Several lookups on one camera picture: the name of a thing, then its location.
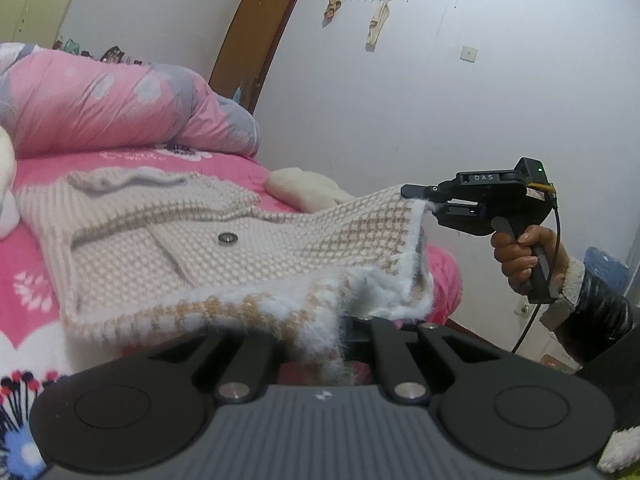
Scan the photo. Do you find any person's right hand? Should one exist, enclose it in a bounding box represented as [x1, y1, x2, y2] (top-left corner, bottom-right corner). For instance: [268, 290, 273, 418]
[490, 226, 570, 296]

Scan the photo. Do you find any folded cream garment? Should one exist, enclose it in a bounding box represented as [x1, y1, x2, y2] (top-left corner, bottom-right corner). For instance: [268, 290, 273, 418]
[264, 167, 355, 214]

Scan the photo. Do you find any brown wooden door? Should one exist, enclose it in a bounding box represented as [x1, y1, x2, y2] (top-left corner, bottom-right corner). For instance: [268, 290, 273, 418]
[209, 0, 297, 112]

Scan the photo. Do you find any pink grey floral duvet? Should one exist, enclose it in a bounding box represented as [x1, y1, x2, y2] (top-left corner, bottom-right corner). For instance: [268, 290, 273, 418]
[1, 42, 260, 158]

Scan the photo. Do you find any yellow wardrobe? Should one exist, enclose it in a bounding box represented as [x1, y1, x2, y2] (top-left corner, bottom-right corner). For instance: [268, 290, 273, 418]
[1, 0, 72, 48]

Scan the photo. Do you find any black jacket sleeve forearm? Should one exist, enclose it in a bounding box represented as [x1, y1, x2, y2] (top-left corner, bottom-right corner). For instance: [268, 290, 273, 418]
[537, 257, 640, 476]

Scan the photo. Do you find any cream fleece garment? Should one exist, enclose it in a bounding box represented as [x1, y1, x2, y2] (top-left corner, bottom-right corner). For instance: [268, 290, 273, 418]
[0, 128, 20, 240]

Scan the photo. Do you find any pink floral bed sheet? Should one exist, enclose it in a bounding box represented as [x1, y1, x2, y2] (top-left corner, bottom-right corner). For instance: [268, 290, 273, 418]
[1, 148, 462, 479]

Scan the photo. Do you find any white wall switch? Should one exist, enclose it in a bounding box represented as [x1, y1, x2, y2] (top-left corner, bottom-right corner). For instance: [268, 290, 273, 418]
[460, 46, 478, 63]

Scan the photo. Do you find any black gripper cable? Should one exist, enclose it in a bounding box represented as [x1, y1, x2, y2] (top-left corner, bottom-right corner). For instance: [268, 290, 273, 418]
[510, 184, 562, 354]

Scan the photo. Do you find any beige white checked knit jacket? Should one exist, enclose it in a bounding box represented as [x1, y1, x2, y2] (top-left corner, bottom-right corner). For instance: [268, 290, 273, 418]
[16, 167, 433, 382]

